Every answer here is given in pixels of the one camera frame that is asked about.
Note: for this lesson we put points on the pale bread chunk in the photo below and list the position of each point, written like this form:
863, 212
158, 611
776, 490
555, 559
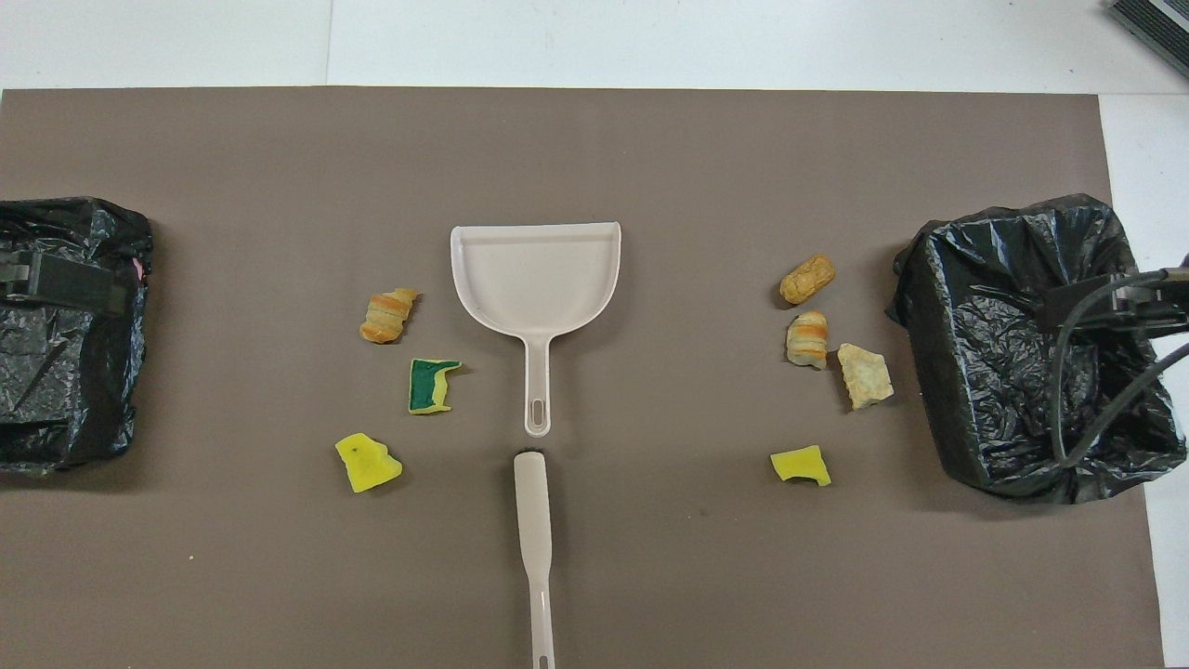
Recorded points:
864, 376

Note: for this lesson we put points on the striped croissant piece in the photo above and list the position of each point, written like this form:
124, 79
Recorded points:
806, 339
385, 316

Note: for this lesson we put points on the brown bread roll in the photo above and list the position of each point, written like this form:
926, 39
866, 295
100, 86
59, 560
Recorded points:
806, 279

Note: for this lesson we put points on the yellow sponge piece dark dot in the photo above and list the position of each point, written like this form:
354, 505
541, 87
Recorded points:
367, 465

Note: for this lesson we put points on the green yellow sponge piece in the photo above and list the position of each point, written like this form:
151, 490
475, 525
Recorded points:
427, 383

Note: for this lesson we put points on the beige plastic dustpan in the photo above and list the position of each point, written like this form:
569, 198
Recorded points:
534, 279

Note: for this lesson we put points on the beige brush black bristles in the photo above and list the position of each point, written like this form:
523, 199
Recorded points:
532, 502

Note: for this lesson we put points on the black bag bin pink spot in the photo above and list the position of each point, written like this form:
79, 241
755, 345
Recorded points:
65, 372

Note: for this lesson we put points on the black bag lined bin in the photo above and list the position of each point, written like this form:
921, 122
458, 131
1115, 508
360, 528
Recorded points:
1003, 372

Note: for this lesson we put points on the dark grey ribbed device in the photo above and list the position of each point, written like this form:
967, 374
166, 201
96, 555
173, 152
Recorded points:
1152, 23

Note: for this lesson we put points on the brown table mat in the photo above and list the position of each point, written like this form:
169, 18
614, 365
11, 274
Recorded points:
650, 149

